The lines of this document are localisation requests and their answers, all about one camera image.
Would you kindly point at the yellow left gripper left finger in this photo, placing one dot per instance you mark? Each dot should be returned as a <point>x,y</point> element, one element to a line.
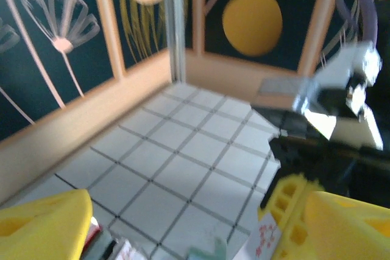
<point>45,229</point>

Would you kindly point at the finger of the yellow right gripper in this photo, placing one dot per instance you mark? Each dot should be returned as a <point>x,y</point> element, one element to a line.
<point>288,202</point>

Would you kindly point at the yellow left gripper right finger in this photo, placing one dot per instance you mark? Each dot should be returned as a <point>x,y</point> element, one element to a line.
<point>350,232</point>

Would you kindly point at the white card with pink emblem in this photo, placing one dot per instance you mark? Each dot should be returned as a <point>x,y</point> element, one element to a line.
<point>265,238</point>

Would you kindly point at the red credit card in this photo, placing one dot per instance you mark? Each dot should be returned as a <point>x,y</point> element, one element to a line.
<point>94,232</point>

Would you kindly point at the white VIP card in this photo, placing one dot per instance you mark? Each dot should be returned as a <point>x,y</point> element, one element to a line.
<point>128,252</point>

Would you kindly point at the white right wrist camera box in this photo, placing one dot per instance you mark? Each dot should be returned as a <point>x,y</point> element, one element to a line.
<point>344,65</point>

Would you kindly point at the aluminium corner post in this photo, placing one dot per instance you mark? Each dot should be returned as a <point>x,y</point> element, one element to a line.
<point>176,28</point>

